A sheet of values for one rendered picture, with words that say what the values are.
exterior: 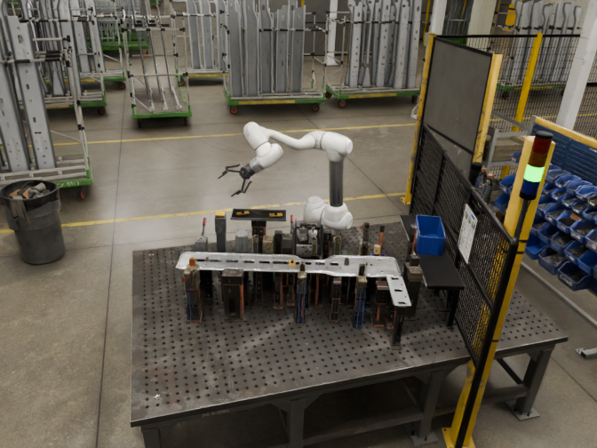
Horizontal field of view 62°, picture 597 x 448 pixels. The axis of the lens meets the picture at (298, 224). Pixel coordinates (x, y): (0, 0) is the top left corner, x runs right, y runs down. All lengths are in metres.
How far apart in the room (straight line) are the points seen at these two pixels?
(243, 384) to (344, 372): 0.55
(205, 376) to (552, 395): 2.50
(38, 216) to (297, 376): 3.12
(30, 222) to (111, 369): 1.73
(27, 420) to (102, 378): 0.52
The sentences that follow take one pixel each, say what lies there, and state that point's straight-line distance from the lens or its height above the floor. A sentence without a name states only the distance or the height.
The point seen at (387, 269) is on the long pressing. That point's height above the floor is 1.00.
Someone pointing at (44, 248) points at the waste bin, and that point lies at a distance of 5.30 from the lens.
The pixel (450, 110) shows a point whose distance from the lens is 5.51.
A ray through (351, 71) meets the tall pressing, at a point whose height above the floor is 0.65.
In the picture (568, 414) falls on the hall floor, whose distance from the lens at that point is 4.07.
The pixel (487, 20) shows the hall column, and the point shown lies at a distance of 10.63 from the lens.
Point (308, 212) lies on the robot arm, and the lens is 3.78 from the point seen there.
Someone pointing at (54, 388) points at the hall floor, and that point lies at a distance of 4.01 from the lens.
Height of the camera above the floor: 2.69
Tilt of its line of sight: 28 degrees down
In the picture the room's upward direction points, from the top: 2 degrees clockwise
